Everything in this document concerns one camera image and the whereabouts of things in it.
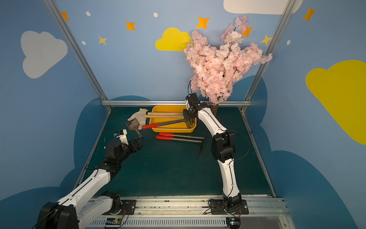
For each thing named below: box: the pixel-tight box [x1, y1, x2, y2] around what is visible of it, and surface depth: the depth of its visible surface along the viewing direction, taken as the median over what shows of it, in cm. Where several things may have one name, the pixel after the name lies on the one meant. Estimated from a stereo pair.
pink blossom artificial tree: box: [183, 15, 273, 115], surface depth 72 cm
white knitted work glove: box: [127, 108, 148, 131], surface depth 117 cm
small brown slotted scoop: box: [125, 117, 143, 138], surface depth 110 cm
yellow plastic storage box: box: [149, 104, 197, 134], surface depth 110 cm
